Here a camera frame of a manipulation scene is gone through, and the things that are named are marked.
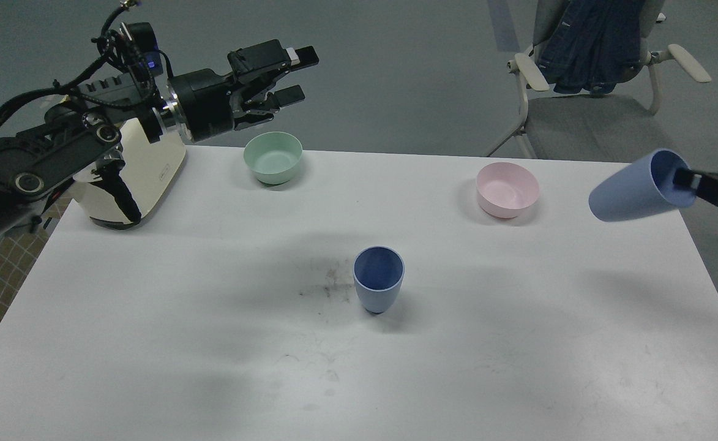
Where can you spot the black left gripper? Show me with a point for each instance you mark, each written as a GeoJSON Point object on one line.
{"type": "Point", "coordinates": [209, 104]}

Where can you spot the blue cup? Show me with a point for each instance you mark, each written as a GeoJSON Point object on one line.
{"type": "Point", "coordinates": [378, 273]}
{"type": "Point", "coordinates": [644, 188]}

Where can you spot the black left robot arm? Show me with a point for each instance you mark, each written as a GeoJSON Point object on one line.
{"type": "Point", "coordinates": [49, 135]}

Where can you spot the mint green bowl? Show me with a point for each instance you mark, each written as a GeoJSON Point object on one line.
{"type": "Point", "coordinates": [274, 158]}

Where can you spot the grey office chair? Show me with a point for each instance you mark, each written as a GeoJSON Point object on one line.
{"type": "Point", "coordinates": [617, 127]}

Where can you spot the blue denim jacket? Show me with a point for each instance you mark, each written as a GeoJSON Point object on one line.
{"type": "Point", "coordinates": [588, 46]}

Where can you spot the pink bowl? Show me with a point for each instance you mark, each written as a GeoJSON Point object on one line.
{"type": "Point", "coordinates": [505, 190]}

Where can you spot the cream white toaster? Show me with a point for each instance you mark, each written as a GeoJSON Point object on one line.
{"type": "Point", "coordinates": [149, 170]}

